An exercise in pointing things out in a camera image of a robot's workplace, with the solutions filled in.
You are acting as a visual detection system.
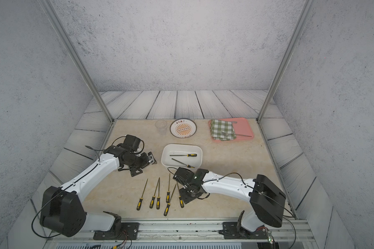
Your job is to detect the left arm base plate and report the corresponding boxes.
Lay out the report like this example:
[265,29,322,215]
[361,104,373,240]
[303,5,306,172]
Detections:
[93,222,140,241]

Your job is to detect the aluminium frame post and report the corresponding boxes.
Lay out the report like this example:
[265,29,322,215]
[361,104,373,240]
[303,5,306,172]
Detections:
[38,0,114,124]
[257,0,316,124]

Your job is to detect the right aluminium frame post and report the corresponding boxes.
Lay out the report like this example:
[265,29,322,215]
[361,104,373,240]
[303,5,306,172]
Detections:
[257,0,316,124]

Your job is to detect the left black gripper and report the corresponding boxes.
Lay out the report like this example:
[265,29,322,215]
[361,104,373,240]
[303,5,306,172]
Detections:
[125,150,159,176]

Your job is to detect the left aluminium frame post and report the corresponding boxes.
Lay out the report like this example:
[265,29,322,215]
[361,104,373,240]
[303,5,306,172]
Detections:
[38,0,114,124]

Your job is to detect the round orange patterned plate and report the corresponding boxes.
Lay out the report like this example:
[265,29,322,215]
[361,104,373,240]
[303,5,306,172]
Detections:
[169,118,197,139]

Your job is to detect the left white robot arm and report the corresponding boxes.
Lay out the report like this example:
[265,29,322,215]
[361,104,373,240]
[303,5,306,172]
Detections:
[39,145,156,240]

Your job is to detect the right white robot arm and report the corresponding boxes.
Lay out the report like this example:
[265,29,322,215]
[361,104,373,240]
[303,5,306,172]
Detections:
[172,168,286,232]

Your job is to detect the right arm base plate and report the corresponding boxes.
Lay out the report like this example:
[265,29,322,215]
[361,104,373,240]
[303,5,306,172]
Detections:
[218,222,269,240]

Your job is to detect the aluminium front rail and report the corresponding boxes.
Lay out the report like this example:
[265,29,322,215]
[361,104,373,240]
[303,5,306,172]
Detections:
[44,218,318,249]

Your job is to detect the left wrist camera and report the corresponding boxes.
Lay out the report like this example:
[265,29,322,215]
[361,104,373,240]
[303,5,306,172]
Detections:
[122,134,142,154]

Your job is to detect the clear plastic cup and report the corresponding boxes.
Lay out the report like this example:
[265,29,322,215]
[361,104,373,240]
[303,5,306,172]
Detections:
[155,120,167,135]

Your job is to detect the green checkered cloth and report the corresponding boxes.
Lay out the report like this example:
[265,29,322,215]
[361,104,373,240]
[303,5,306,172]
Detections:
[210,119,236,141]

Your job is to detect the pink plastic tray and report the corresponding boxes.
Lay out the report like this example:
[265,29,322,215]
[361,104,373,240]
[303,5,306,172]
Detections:
[208,117,254,143]

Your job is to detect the white rectangular storage box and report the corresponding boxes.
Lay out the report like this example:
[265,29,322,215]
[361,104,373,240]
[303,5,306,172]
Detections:
[161,144,203,171]

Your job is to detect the low slanted yellow-black file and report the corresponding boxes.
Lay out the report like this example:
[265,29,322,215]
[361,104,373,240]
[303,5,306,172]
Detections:
[164,185,177,216]

